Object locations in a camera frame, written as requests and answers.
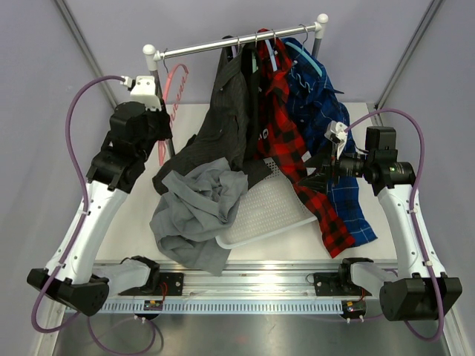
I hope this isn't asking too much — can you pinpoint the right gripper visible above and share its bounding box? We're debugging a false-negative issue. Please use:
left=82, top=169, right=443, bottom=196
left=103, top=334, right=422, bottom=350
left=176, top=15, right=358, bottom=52
left=298, top=139, right=374, bottom=195

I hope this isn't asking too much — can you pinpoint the pink hanger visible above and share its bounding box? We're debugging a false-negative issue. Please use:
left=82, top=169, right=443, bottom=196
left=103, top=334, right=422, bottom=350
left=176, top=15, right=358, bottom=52
left=158, top=62, right=189, bottom=166

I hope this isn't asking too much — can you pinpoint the black pinstripe shirt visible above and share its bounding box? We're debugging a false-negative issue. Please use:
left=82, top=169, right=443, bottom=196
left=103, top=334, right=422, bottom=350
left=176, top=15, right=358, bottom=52
left=152, top=47, right=272, bottom=194

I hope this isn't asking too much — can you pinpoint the grey shirt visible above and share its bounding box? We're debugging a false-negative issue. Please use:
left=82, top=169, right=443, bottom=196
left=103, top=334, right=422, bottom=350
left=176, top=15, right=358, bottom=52
left=149, top=158, right=248, bottom=276

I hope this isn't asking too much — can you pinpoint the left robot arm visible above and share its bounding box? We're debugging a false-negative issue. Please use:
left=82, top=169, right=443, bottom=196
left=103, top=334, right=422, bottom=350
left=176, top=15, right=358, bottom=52
left=27, top=102, right=172, bottom=316

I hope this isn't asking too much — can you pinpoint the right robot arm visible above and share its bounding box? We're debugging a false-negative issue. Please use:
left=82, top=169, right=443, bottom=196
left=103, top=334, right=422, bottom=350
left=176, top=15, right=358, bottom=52
left=301, top=122, right=462, bottom=322

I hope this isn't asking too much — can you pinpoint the blue plaid shirt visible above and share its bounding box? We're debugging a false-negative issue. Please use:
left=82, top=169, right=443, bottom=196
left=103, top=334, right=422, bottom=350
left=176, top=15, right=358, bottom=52
left=286, top=57, right=377, bottom=248

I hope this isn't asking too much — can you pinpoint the red black plaid shirt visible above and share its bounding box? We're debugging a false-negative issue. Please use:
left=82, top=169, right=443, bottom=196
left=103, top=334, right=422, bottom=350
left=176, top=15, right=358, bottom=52
left=256, top=39, right=355, bottom=258

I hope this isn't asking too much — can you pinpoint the black plain shirt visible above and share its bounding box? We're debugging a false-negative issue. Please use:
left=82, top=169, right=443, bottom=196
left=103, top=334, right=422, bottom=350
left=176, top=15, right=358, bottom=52
left=241, top=43, right=261, bottom=160

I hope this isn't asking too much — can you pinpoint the mint green hanger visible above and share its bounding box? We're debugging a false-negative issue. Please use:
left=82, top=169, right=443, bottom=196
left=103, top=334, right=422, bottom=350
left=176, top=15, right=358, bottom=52
left=251, top=33, right=258, bottom=74

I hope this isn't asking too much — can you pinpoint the teal hanger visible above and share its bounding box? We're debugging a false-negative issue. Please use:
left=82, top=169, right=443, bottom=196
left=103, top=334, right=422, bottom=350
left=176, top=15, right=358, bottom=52
left=283, top=37, right=323, bottom=78

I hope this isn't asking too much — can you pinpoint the light blue hanger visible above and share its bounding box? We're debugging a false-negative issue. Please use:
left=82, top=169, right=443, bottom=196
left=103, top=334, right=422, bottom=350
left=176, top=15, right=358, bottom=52
left=264, top=29, right=278, bottom=72

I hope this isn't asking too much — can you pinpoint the white plastic basket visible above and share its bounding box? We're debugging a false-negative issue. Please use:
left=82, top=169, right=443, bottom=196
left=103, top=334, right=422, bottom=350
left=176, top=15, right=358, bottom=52
left=216, top=158, right=317, bottom=250

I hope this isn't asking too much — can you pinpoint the clothes rack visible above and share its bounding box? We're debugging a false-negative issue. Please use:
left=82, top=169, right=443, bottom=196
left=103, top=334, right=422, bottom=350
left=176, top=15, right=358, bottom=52
left=142, top=13, right=330, bottom=159

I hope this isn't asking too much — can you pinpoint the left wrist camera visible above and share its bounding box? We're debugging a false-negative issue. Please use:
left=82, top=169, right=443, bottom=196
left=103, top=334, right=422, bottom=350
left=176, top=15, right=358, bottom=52
left=121, top=76, right=162, bottom=111

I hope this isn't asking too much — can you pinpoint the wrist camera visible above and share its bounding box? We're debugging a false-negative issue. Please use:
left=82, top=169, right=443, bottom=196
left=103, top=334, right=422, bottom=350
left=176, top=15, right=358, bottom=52
left=324, top=121, right=349, bottom=160
left=121, top=76, right=162, bottom=111

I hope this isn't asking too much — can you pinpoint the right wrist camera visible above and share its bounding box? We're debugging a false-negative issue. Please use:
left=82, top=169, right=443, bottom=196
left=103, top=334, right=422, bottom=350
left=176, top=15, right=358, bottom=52
left=324, top=121, right=349, bottom=160

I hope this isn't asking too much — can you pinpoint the aluminium rail base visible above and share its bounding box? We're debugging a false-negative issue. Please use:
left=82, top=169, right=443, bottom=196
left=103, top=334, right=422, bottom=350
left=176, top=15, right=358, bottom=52
left=50, top=259, right=454, bottom=316

